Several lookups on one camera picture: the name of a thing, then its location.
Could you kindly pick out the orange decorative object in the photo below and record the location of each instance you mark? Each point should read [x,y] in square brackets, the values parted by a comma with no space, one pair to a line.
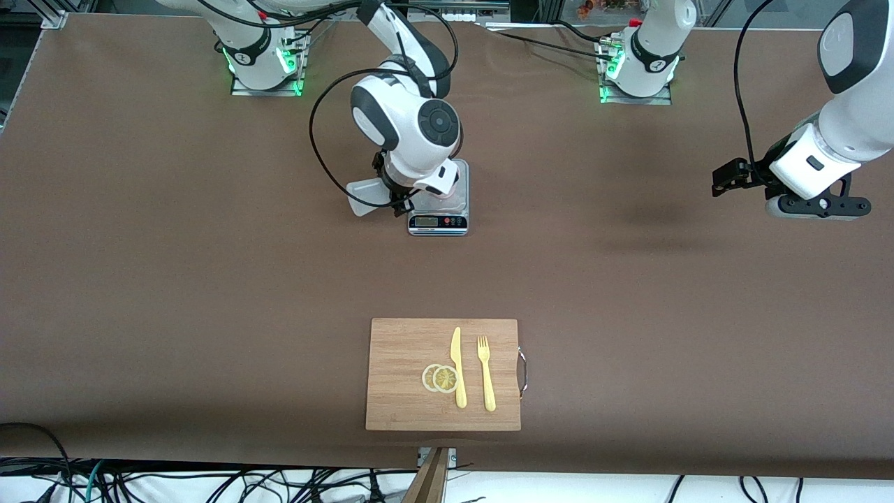
[587,8]

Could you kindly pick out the yellow plastic knife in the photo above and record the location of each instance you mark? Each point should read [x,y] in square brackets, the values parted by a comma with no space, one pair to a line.
[457,356]

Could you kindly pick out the silver digital kitchen scale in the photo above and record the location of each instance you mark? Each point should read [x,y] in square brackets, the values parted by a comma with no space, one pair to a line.
[438,222]

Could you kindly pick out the translucent sauce bottle orange cap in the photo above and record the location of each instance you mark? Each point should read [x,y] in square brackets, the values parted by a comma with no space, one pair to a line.
[363,195]

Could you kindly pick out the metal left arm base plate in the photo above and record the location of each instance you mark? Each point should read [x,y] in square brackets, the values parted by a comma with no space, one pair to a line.
[635,100]

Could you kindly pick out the small metal bracket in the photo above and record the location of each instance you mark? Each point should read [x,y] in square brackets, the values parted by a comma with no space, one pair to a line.
[452,457]

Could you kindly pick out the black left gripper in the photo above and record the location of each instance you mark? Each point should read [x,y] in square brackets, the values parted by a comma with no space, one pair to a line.
[756,172]

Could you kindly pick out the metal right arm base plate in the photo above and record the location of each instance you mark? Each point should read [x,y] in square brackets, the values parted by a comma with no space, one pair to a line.
[265,92]

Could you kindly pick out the yellow plastic fork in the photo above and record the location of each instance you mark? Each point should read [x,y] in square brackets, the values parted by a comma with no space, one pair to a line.
[487,384]

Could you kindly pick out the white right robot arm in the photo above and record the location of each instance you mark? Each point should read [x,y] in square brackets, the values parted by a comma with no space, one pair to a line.
[419,133]

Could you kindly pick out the wooden cutting board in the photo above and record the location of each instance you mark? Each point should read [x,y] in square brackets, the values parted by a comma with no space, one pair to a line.
[398,377]

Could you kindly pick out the aluminium frame corner bracket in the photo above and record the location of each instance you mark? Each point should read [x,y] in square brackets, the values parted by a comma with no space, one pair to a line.
[54,19]

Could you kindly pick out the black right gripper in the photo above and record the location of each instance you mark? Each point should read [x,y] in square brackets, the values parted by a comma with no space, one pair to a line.
[390,186]

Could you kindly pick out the pink plastic cup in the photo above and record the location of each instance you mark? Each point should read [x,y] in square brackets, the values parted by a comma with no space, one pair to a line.
[455,190]

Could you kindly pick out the lemon slice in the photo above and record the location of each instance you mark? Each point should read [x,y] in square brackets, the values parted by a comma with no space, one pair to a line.
[426,377]
[445,379]

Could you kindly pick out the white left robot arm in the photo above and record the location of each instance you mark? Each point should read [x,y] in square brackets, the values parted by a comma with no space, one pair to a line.
[852,126]

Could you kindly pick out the wooden post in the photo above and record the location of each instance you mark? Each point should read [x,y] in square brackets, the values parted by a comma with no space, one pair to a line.
[427,482]

